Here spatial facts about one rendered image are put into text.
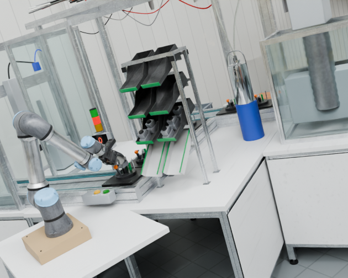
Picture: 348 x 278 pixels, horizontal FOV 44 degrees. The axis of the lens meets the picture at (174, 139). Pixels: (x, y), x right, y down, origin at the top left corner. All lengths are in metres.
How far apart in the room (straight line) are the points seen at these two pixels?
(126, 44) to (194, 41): 1.15
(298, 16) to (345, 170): 0.97
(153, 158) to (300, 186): 0.97
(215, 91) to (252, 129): 3.75
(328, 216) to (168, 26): 4.17
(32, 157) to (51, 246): 0.48
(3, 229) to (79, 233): 1.19
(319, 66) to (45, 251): 1.84
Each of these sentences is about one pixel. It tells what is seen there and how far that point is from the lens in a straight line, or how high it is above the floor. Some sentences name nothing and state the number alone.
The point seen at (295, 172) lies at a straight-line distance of 2.90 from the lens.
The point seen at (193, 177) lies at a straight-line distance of 2.75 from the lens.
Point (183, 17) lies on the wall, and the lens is 6.60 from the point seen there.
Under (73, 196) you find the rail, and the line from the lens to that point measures 2.90.
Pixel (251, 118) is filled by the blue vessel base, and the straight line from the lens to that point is 3.12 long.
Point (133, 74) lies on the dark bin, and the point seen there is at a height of 1.58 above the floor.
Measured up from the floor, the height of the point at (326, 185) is 0.60.
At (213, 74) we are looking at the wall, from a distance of 6.84.
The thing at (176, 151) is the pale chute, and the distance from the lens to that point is 2.56.
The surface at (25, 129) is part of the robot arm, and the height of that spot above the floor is 1.50.
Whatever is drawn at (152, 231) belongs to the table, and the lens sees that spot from 2.23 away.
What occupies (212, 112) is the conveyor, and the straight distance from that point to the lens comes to 3.98.
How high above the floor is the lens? 1.82
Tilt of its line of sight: 15 degrees down
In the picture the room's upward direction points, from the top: 16 degrees counter-clockwise
